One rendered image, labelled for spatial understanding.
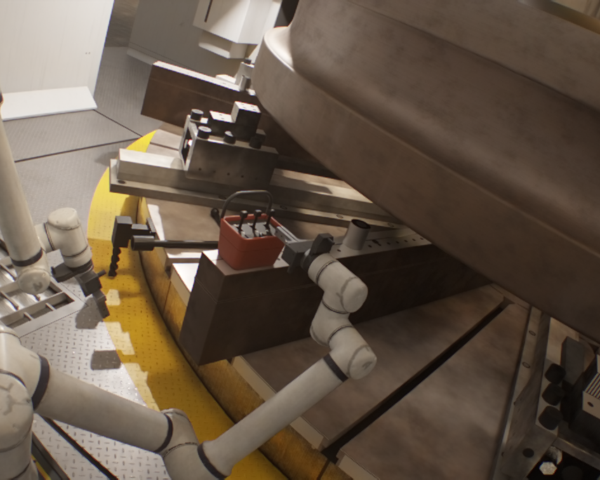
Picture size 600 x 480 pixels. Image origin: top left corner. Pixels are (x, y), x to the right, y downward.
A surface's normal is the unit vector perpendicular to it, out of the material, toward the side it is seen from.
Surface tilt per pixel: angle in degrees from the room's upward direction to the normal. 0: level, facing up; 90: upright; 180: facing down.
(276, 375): 0
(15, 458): 90
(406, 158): 90
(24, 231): 81
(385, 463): 0
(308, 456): 90
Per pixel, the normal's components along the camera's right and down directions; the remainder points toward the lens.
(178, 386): 0.31, -0.84
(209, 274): -0.73, 0.08
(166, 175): 0.36, 0.22
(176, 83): -0.08, 0.43
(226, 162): 0.29, 0.52
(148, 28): -0.48, 0.26
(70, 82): 0.82, 0.47
